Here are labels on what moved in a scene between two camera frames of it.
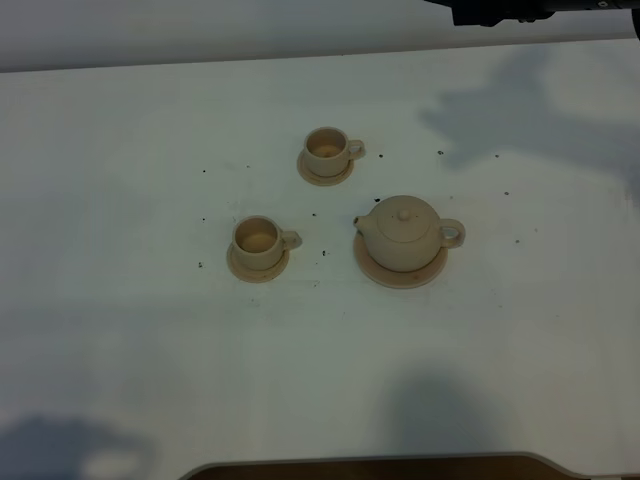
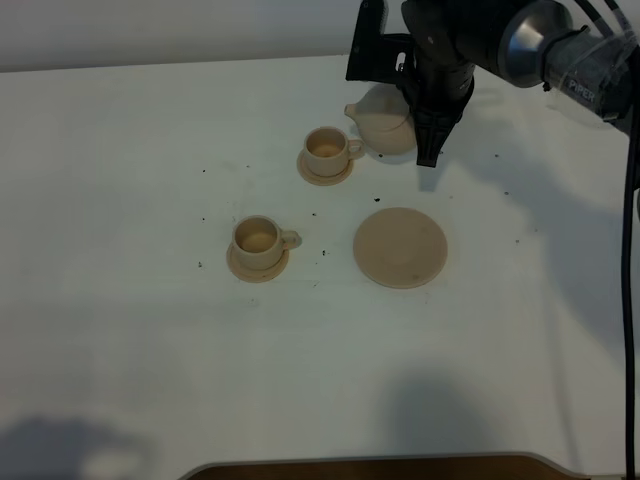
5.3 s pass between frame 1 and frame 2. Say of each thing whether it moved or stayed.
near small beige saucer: stayed
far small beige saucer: stayed
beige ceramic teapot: moved
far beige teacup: stayed
